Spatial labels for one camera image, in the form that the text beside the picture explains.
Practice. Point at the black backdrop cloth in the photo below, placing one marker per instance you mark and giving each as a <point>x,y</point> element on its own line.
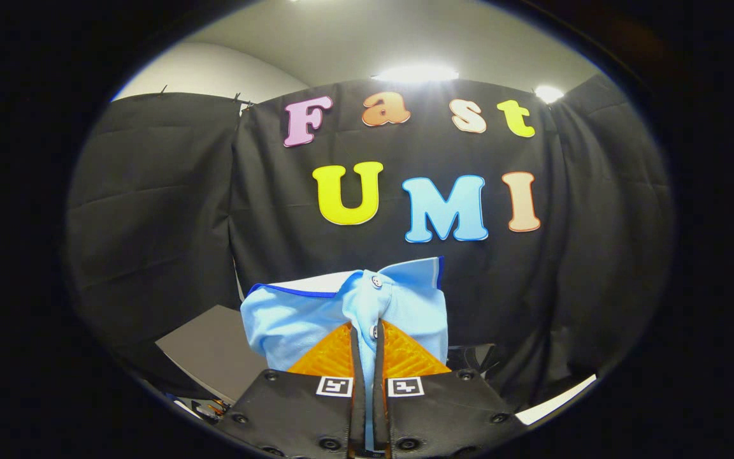
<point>169,210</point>

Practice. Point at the grey cabinet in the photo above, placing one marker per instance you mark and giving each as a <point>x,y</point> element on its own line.
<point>214,350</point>

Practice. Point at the small ceiling light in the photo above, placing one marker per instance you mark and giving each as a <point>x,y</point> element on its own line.
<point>548,94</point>

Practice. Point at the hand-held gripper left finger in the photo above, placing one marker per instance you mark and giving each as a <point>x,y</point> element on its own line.
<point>297,414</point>

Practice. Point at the long ceiling light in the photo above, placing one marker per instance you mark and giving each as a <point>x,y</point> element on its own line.
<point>415,73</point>

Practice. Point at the light blue polo shirt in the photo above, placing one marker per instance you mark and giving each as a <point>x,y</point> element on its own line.
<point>290,319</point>

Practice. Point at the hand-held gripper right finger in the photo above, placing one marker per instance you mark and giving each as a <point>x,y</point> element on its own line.
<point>443,414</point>

